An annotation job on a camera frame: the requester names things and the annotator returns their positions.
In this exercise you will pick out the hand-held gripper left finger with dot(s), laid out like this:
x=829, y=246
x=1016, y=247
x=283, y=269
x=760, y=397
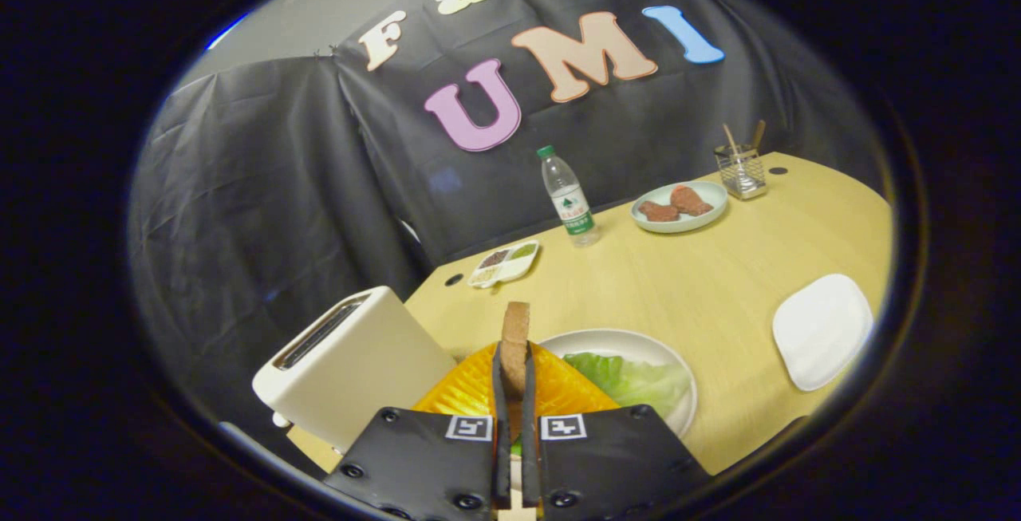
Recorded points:
x=501, y=425

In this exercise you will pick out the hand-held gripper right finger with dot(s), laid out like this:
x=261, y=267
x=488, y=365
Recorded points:
x=530, y=441

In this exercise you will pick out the toasted bread slice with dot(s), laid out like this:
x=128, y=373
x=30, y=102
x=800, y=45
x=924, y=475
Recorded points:
x=515, y=345

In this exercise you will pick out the green lettuce leaf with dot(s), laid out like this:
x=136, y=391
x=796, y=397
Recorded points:
x=630, y=381

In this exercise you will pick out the cream round plate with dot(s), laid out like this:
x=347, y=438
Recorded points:
x=606, y=341

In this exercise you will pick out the cream white toaster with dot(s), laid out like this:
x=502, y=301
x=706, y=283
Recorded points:
x=359, y=369

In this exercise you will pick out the white divided condiment tray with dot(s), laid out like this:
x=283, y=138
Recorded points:
x=506, y=264

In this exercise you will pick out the clear plastic water bottle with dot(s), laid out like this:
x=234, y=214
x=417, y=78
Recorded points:
x=570, y=202

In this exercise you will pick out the brown meat piece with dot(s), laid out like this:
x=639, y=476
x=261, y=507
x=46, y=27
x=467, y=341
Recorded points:
x=658, y=211
x=690, y=200

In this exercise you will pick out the pale green round plate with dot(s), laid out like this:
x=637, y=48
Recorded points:
x=694, y=222

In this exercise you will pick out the white square plate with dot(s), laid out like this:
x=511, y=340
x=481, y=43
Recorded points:
x=821, y=329

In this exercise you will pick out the black backdrop cloth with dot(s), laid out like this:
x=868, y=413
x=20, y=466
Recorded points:
x=279, y=186

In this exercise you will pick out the clear glass utensil holder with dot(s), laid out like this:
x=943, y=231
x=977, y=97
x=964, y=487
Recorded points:
x=742, y=174

